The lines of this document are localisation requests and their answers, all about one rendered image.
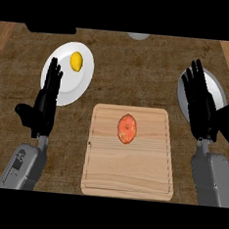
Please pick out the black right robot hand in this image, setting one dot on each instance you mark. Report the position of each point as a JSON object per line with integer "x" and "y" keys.
{"x": 201, "y": 107}

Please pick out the white round plate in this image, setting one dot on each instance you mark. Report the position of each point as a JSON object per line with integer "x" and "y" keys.
{"x": 70, "y": 76}

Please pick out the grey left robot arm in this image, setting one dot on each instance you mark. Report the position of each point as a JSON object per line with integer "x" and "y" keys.
{"x": 24, "y": 166}

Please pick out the orange squash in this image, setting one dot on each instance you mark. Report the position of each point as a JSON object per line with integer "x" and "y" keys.
{"x": 127, "y": 128}

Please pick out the pale grey round object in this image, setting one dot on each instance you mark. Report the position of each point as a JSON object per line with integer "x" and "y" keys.
{"x": 138, "y": 36}

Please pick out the pale wooden cutting board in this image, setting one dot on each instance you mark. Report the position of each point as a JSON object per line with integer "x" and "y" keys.
{"x": 129, "y": 152}

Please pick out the yellow lemon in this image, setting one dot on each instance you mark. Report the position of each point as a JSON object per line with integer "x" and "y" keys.
{"x": 76, "y": 61}

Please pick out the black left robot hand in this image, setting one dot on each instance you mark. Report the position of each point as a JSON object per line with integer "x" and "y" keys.
{"x": 46, "y": 104}

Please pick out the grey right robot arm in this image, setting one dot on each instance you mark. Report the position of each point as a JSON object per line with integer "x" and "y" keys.
{"x": 210, "y": 177}

